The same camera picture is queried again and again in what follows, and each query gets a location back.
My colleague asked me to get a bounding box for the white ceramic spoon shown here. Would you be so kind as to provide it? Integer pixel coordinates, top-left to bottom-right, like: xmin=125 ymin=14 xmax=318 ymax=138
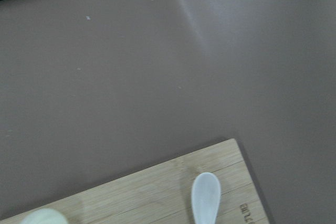
xmin=191 ymin=172 xmax=221 ymax=223

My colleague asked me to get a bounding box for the bamboo cutting board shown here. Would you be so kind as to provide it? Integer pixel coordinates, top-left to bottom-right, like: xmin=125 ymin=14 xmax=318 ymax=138
xmin=0 ymin=138 xmax=275 ymax=224

